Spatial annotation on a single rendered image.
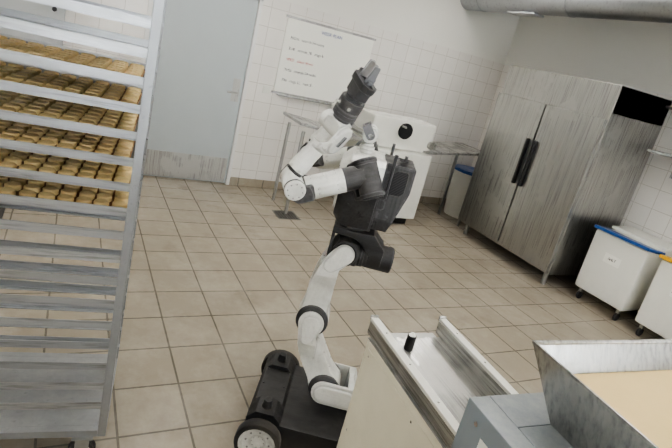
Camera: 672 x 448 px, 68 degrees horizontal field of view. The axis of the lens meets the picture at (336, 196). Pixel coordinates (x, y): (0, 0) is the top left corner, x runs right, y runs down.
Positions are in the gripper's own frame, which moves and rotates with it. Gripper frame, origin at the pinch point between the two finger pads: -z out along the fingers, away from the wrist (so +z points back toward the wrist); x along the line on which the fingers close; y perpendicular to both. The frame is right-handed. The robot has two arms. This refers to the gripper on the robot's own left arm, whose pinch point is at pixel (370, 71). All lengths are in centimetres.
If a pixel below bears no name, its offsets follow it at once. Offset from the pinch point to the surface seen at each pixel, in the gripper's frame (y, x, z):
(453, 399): 34, -83, 55
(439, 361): 42, -67, 60
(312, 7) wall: 141, 385, 96
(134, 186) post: -55, 0, 67
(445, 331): 52, -55, 60
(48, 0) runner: -91, 26, 26
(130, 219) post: -54, -5, 78
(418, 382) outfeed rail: 20, -79, 52
